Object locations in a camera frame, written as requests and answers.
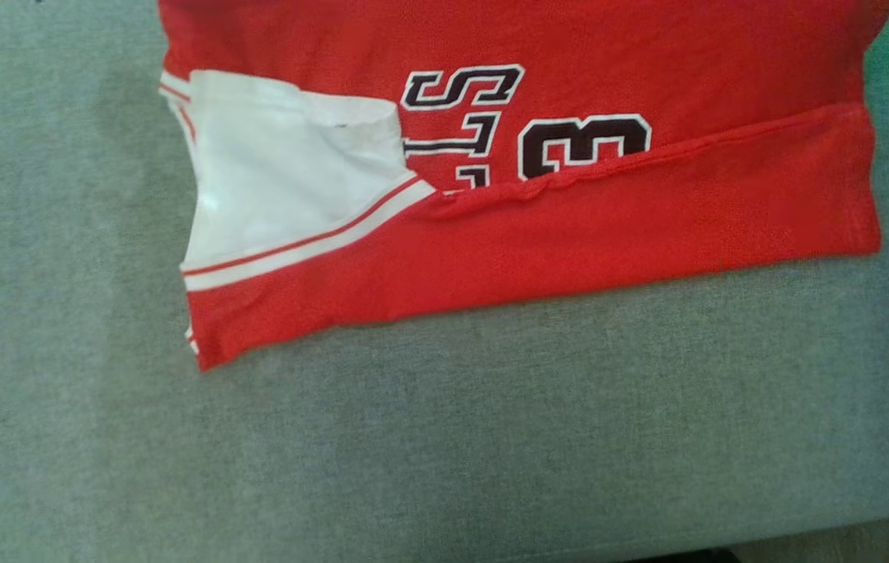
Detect large grey sofa seat cushion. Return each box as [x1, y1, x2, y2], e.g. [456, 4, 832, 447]
[0, 0, 889, 563]

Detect red and white jersey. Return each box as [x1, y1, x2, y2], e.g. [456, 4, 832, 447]
[157, 0, 889, 373]

